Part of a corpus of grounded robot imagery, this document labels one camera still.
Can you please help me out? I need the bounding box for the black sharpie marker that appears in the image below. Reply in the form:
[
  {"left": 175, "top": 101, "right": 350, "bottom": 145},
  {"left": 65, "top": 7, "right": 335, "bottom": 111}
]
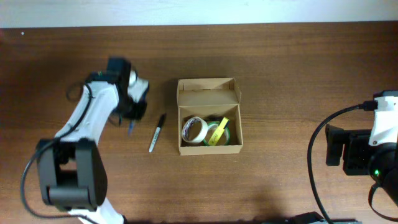
[{"left": 149, "top": 113, "right": 167, "bottom": 153}]

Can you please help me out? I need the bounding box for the blue ballpoint pen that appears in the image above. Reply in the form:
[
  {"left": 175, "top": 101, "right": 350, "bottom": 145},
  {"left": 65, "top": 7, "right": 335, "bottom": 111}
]
[{"left": 128, "top": 121, "right": 135, "bottom": 135}]

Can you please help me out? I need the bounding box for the green tape roll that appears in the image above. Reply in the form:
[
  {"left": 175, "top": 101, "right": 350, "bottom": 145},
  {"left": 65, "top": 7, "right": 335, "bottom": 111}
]
[{"left": 203, "top": 121, "right": 231, "bottom": 146}]

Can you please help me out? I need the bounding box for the white masking tape roll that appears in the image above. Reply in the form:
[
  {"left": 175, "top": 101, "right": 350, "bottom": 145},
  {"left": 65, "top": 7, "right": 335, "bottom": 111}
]
[{"left": 182, "top": 116, "right": 208, "bottom": 144}]

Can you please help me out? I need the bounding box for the cardboard box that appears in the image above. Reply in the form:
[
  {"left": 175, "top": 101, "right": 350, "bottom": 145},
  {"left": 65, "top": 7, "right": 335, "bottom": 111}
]
[{"left": 177, "top": 78, "right": 243, "bottom": 156}]

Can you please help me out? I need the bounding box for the black ballpoint pen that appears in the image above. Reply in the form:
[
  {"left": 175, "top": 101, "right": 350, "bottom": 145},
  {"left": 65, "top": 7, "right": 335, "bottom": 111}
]
[{"left": 203, "top": 115, "right": 223, "bottom": 122}]

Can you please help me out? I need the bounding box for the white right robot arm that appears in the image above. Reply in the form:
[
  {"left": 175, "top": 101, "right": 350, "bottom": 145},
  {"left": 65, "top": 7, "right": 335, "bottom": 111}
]
[{"left": 325, "top": 90, "right": 397, "bottom": 205}]

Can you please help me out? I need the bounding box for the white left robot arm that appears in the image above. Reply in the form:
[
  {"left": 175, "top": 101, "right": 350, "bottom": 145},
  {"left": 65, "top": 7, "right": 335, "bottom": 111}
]
[{"left": 36, "top": 57, "right": 149, "bottom": 223}]

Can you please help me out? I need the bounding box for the yellow highlighter marker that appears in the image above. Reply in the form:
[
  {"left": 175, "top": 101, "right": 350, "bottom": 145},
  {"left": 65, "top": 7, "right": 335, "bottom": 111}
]
[{"left": 208, "top": 117, "right": 229, "bottom": 146}]

